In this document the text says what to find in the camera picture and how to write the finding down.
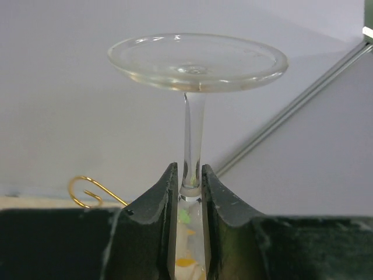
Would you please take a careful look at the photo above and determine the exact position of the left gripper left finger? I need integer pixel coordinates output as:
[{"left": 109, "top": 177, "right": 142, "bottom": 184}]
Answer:
[{"left": 1, "top": 163, "right": 178, "bottom": 279}]

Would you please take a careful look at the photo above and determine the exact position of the clear wine glass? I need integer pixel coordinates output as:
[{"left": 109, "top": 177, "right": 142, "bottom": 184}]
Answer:
[{"left": 108, "top": 33, "right": 288, "bottom": 279}]

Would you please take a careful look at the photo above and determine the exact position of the gold wine glass rack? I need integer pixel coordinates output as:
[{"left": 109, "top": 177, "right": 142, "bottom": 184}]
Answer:
[{"left": 67, "top": 176, "right": 130, "bottom": 208}]

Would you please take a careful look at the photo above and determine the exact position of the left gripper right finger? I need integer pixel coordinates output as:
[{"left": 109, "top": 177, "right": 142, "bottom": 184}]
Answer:
[{"left": 202, "top": 165, "right": 372, "bottom": 279}]

